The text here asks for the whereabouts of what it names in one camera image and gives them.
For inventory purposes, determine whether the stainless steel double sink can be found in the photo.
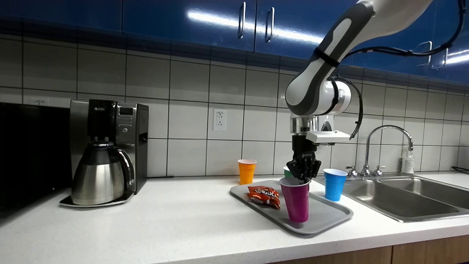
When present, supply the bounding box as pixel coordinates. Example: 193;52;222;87
341;174;469;224

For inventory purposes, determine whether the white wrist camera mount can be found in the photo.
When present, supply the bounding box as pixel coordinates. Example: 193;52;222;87
290;114;351;145

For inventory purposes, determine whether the orange plastic cup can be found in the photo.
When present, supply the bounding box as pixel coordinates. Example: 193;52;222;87
235;158;257;186

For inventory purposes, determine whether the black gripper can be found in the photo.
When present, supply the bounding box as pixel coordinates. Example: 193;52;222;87
285;134;323;184

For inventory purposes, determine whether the orange Doritos chip bag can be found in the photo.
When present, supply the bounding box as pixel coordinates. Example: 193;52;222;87
246;183;282;211

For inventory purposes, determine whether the purple plastic cup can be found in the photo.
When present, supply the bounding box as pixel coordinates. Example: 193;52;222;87
278;175;310;224

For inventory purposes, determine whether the white wall outlet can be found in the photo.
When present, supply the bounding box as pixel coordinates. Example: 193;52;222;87
212;106;228;131

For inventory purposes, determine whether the steel coffee carafe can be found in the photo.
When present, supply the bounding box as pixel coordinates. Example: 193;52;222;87
70;143;136;205

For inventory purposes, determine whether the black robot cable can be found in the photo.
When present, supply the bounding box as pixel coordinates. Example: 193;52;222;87
331;0;469;140

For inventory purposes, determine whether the black steel coffee maker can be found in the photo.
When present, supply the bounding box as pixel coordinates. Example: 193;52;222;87
58;98;149;209

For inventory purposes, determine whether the blue upper cabinet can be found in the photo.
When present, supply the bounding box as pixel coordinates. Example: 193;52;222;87
0;0;469;86

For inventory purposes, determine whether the chrome gooseneck faucet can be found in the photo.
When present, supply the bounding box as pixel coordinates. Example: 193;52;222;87
363;123;416;177

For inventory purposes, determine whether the blue plastic cup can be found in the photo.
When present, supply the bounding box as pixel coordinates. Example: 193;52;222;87
322;167;348;202

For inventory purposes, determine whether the clear soap bottle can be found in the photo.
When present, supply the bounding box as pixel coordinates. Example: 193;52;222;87
400;145;416;174

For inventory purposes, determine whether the black microwave oven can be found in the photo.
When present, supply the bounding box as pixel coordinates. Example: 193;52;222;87
0;101;71;216

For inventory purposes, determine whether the silver cabinet door handle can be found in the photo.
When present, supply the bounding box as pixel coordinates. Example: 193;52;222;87
237;0;247;40
419;39;433;67
263;5;275;43
436;42;449;70

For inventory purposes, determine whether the grey plastic tray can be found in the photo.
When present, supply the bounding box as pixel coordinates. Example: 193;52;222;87
228;178;354;237

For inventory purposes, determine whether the white wall soap dispenser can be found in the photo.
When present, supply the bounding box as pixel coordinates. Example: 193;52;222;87
312;114;338;133

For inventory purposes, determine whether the wooden base cabinet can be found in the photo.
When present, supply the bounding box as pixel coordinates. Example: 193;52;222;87
272;233;469;264

